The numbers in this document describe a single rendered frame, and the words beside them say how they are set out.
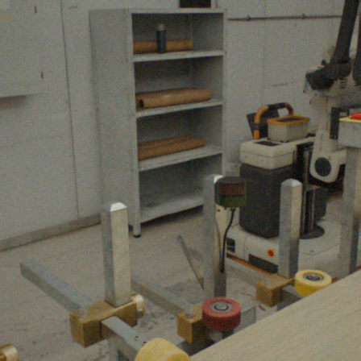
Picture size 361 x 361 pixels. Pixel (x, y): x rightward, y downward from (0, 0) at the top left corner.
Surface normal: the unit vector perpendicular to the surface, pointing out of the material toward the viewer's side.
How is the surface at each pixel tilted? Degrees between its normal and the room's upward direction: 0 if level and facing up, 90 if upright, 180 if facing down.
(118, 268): 90
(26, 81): 90
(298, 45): 90
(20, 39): 90
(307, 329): 0
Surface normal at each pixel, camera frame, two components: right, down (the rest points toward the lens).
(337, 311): -0.02, -0.96
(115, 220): 0.64, 0.21
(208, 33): -0.77, 0.20
